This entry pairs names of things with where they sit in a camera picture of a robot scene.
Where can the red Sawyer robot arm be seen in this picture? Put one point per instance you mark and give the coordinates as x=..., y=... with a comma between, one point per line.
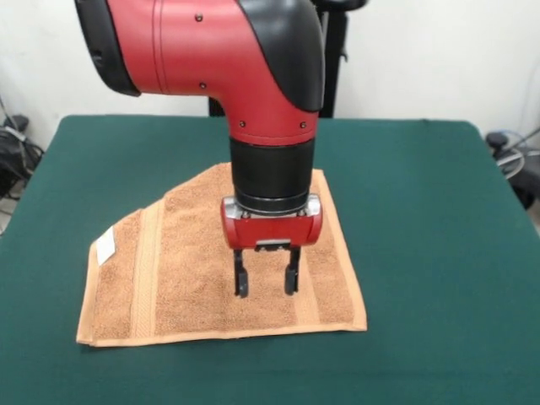
x=202, y=50

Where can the orange-brown terry towel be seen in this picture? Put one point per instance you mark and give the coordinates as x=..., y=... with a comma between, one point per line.
x=190, y=274

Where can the dark green table cloth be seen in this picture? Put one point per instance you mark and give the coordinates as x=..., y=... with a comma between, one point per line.
x=422, y=211

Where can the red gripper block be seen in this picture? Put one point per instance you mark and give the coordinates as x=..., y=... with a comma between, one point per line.
x=272, y=230

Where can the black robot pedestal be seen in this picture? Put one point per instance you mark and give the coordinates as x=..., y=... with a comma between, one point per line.
x=333, y=63

